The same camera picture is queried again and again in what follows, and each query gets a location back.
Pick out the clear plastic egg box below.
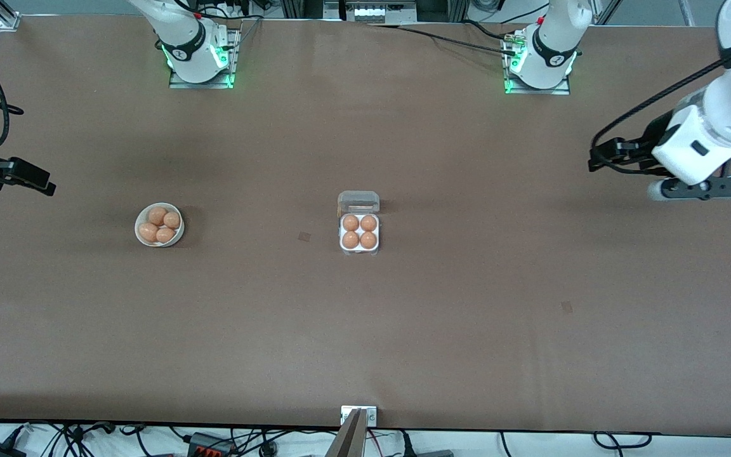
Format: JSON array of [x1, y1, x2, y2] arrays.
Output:
[[338, 190, 381, 256]]

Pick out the grey control box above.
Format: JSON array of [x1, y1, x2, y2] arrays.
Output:
[[343, 0, 418, 23]]

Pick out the white bowl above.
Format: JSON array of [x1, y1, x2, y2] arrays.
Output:
[[135, 202, 185, 248]]

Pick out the black power strip red switches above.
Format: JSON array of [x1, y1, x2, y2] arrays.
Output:
[[188, 433, 237, 457]]

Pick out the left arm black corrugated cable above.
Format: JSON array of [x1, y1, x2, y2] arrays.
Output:
[[591, 44, 731, 175]]

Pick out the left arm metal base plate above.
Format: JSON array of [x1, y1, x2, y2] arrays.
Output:
[[503, 32, 571, 96]]

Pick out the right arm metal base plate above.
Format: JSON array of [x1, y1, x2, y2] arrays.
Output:
[[169, 29, 237, 89]]

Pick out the long black cable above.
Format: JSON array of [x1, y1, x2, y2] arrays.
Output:
[[365, 22, 518, 56]]

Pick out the metal post bracket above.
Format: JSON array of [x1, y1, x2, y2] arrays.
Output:
[[341, 406, 378, 427]]

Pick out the aluminium camera post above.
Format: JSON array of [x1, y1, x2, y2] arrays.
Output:
[[326, 409, 367, 457]]

